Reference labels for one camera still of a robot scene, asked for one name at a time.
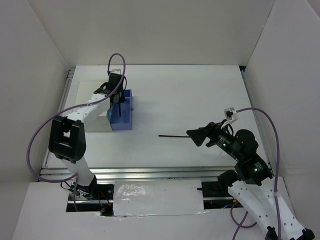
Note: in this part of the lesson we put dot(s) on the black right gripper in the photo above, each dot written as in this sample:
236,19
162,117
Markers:
211,131

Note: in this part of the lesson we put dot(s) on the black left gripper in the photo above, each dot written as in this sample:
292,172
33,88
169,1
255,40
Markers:
123,98

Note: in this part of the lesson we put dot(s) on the periwinkle blue drawer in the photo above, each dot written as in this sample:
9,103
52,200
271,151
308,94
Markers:
125,121

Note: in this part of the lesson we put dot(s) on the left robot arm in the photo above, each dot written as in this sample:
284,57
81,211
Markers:
67,139

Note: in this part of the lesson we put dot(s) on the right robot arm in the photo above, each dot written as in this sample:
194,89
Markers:
251,183

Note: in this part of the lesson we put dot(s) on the black makeup brush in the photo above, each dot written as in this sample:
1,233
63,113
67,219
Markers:
119,109

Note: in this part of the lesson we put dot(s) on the white drawer cabinet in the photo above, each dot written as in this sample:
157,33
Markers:
95,115

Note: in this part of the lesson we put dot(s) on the long black eyeliner pencil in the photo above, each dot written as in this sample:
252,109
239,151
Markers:
173,136

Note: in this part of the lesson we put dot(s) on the white foam cover panel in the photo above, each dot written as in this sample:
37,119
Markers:
157,198

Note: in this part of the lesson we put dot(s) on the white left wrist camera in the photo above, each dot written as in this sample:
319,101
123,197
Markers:
116,71

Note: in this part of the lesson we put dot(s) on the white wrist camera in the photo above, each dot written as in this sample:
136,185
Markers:
231,116
116,71

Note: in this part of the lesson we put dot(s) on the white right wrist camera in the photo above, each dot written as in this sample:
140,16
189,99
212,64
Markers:
231,116

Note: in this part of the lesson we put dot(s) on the aluminium table rail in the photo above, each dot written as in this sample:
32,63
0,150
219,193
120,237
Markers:
145,173

